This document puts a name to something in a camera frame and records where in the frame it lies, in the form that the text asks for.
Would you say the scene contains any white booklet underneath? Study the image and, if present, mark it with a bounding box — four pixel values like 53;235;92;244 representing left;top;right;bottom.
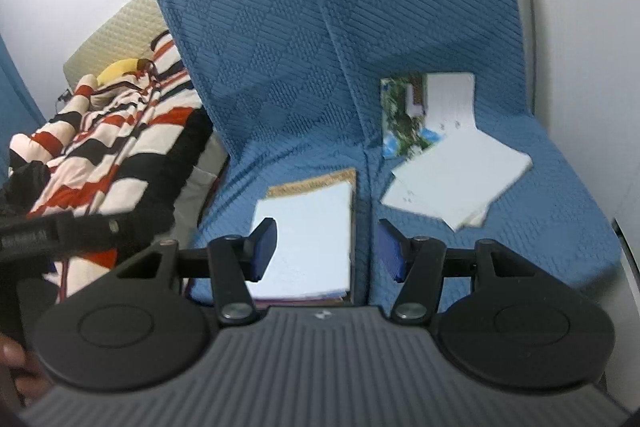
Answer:
381;179;489;231

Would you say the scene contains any white lined notebook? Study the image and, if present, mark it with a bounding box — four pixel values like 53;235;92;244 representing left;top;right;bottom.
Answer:
244;181;354;303

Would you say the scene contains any tan painting cover notebook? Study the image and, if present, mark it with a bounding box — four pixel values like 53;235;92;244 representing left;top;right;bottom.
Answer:
249;167;359;308

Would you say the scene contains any white booklet top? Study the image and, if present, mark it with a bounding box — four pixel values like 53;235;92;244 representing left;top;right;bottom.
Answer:
394;129;533;231

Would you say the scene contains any green landscape cover notebook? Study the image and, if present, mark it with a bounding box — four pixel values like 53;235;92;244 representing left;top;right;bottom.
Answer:
380;72;476;159

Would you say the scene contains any person's hand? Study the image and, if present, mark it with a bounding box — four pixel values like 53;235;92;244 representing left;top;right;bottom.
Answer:
0;334;52;401

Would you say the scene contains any blue curtain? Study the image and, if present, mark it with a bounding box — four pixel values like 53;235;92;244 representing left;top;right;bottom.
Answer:
0;33;48;188

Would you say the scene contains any striped red black white blanket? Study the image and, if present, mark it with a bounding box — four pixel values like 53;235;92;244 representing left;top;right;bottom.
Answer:
6;28;216;303

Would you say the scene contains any yellow plush toy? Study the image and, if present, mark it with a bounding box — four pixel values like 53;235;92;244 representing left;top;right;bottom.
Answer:
96;57;155;87

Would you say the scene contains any beige quilted pillow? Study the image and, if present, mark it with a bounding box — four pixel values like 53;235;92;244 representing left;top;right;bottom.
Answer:
63;0;167;91

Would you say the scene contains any blue textured sofa cover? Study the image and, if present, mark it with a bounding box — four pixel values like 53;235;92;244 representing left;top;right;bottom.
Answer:
157;0;620;309

